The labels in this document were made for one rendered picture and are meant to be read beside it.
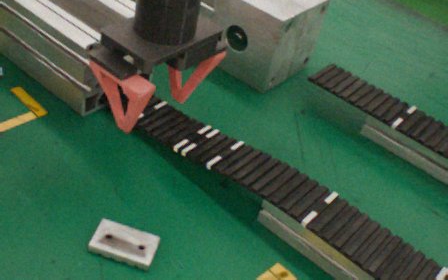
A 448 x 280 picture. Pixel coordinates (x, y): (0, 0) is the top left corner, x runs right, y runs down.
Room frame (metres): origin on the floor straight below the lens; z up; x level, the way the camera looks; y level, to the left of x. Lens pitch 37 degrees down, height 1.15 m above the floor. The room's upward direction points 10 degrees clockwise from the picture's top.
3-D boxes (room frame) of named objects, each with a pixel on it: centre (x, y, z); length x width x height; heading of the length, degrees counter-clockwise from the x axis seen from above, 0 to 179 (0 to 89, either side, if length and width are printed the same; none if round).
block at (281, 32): (0.62, -0.10, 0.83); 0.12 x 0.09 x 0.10; 143
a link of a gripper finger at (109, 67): (0.44, 0.04, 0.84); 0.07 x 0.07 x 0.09; 53
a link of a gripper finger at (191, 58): (0.48, 0.01, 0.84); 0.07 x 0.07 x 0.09; 53
